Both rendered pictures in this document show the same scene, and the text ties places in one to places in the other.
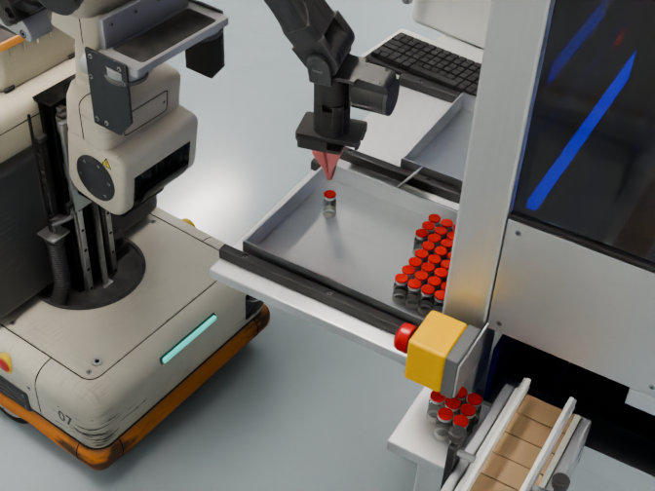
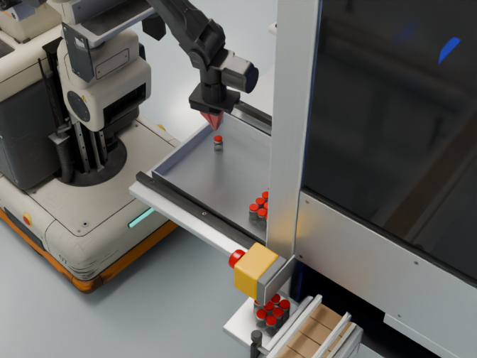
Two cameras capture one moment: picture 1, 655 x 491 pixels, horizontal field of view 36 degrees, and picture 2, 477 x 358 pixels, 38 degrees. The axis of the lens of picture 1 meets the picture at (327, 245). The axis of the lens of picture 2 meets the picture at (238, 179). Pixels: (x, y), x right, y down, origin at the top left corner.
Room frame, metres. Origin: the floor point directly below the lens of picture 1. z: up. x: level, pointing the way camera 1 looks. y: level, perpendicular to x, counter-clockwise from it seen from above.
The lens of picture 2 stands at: (0.18, -0.24, 2.07)
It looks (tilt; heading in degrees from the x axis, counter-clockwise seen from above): 47 degrees down; 9
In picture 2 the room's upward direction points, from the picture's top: straight up
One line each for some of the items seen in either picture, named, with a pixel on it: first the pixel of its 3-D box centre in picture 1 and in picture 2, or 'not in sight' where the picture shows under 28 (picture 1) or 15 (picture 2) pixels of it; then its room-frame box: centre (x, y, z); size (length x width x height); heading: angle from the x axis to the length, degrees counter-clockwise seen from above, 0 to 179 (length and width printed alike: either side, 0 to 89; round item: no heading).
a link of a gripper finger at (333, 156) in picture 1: (324, 153); (210, 111); (1.33, 0.01, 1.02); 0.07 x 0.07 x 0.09; 76
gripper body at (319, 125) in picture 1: (331, 117); (214, 89); (1.33, 0.00, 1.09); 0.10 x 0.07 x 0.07; 76
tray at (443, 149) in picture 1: (517, 161); not in sight; (1.50, -0.33, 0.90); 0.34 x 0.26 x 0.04; 62
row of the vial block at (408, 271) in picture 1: (423, 259); (275, 192); (1.21, -0.15, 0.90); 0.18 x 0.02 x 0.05; 151
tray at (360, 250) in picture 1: (374, 243); (244, 177); (1.25, -0.08, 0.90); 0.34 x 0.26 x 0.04; 61
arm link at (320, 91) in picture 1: (335, 84); (214, 67); (1.33, 0.00, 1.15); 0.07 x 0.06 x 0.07; 69
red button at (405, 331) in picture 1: (409, 339); (240, 261); (0.95, -0.12, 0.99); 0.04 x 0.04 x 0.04; 62
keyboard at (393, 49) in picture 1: (457, 74); not in sight; (1.92, -0.26, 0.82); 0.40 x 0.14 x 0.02; 55
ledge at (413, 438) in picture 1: (452, 434); (270, 324); (0.89, -0.19, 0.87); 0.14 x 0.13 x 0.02; 62
